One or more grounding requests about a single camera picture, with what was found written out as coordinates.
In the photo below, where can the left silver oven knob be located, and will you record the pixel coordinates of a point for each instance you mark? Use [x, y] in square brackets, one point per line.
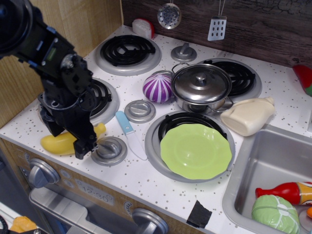
[42, 173]

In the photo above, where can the steel pot with lid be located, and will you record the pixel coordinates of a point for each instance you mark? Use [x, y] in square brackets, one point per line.
[202, 88]

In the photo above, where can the black tape patch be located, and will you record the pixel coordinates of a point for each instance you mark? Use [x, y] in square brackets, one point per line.
[199, 216]

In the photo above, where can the silver centre stove knob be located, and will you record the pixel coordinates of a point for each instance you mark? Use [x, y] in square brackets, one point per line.
[140, 111]

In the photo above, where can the red toy ketchup bottle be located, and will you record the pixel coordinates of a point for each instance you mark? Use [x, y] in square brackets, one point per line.
[297, 193]

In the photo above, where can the cream toy bottle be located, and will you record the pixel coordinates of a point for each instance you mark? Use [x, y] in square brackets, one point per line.
[248, 116]

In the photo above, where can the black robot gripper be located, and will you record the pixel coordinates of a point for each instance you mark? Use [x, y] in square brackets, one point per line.
[68, 101]

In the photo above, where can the front right black burner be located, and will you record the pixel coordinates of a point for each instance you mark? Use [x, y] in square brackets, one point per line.
[162, 125]

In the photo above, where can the purple striped toy onion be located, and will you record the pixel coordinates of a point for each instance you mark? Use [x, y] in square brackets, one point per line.
[157, 87]

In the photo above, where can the green toy cabbage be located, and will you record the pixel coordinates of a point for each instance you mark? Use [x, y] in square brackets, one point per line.
[277, 213]

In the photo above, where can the hanging steel skimmer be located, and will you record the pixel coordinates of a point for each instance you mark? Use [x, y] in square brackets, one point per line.
[169, 15]

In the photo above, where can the black burner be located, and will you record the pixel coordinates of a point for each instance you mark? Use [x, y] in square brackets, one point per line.
[246, 83]
[107, 102]
[127, 55]
[162, 125]

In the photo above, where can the green plastic plate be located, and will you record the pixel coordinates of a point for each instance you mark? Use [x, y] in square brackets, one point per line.
[195, 151]

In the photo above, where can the silver oven knob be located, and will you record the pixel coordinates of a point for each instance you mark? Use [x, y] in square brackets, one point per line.
[42, 173]
[148, 222]

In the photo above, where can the orange toy at corner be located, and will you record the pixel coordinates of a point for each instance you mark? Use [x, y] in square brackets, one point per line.
[22, 224]

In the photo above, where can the front left black burner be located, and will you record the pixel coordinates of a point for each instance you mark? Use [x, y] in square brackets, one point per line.
[107, 102]

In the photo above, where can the back left black burner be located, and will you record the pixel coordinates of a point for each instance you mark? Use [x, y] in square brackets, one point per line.
[127, 55]

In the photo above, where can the hanging steel spatula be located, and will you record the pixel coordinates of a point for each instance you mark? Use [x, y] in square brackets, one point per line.
[218, 24]

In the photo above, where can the red white toy cheese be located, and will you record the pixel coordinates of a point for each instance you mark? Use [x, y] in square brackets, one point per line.
[143, 28]

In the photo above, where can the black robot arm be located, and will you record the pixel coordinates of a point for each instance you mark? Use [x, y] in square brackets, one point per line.
[24, 35]

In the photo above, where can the silver front stove knob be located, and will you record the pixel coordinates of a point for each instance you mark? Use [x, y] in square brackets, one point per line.
[110, 151]

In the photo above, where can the blue handled toy knife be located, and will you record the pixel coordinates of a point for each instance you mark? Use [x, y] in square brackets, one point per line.
[132, 139]

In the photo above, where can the steel sink basin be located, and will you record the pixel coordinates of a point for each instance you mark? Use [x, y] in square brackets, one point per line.
[265, 160]

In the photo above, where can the back right black burner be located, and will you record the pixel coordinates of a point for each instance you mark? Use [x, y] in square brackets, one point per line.
[246, 83]

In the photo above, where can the silver stove knob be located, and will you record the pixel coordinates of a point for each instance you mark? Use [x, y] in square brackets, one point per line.
[184, 53]
[110, 151]
[140, 111]

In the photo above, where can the yellow toy banana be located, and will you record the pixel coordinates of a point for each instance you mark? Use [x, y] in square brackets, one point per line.
[62, 144]

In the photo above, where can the orange toy in sink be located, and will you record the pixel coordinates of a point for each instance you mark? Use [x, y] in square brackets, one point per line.
[309, 212]

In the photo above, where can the right silver oven knob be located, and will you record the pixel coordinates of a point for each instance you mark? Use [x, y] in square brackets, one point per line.
[148, 222]

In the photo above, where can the silver oven door handle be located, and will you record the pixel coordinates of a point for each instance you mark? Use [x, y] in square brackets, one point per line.
[70, 216]

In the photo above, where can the silver back stove knob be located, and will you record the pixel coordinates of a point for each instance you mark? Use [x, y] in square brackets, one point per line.
[184, 53]

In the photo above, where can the red green toy pepper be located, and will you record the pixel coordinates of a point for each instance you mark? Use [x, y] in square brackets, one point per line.
[304, 75]

